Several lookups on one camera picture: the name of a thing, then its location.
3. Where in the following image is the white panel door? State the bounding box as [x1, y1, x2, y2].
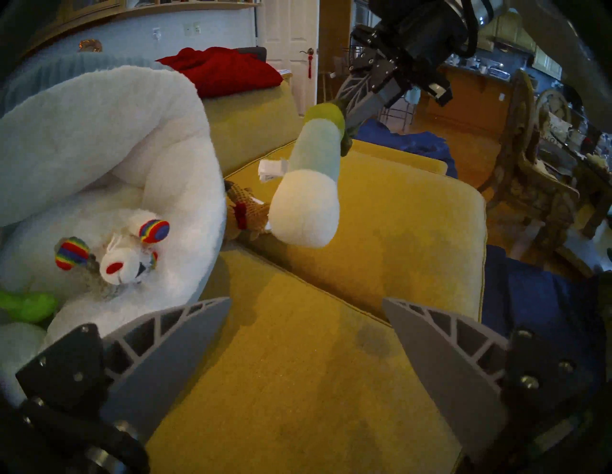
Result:
[257, 0, 320, 115]

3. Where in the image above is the brown reindeer plush toy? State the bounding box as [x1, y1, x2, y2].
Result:
[224, 181, 271, 242]

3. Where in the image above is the red blanket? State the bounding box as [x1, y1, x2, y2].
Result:
[157, 46, 284, 98]

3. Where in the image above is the wooden dining table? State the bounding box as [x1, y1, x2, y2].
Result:
[540, 134, 612, 242]

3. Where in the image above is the white fluffy plush toy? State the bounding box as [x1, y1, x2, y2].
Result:
[54, 209, 171, 299]

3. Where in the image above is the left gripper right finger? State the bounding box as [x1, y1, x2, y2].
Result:
[382, 299, 594, 463]

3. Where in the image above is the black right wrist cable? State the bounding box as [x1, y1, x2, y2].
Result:
[457, 0, 484, 59]

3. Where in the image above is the white and blue dog bed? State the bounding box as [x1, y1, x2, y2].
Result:
[0, 53, 228, 407]

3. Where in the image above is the yellow sofa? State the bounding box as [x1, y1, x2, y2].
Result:
[143, 81, 488, 474]

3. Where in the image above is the green bottle plush toy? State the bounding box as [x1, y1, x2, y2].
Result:
[258, 102, 353, 249]

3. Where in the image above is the carved wooden dining chair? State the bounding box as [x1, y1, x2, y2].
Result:
[535, 88, 574, 144]
[478, 69, 581, 249]

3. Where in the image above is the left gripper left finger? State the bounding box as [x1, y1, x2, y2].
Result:
[14, 297, 232, 440]

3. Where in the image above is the wooden kitchen counter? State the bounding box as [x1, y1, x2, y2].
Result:
[426, 62, 519, 135]

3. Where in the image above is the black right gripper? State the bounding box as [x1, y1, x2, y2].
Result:
[335, 0, 471, 138]

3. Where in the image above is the yellow back cushion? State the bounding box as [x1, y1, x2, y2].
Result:
[203, 81, 305, 177]

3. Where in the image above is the green cactus plush toy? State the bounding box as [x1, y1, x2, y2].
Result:
[0, 290, 60, 323]

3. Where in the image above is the dark blue blanket heap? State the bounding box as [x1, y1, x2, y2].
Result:
[356, 119, 458, 178]

